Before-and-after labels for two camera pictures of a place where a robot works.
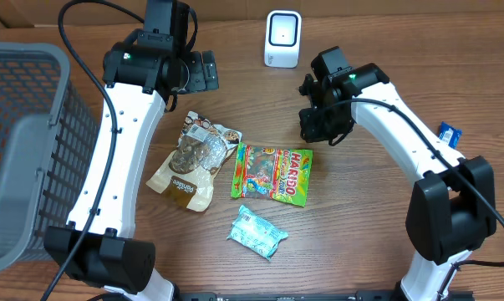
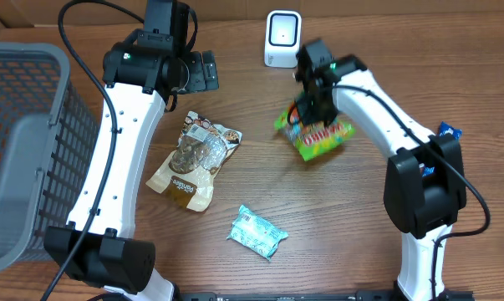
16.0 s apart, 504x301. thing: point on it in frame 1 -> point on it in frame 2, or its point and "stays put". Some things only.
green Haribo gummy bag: x=281 y=174 -> x=313 y=141
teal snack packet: x=256 y=232 stays put
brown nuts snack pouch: x=188 y=174 stays put
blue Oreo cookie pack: x=450 y=135 stays put
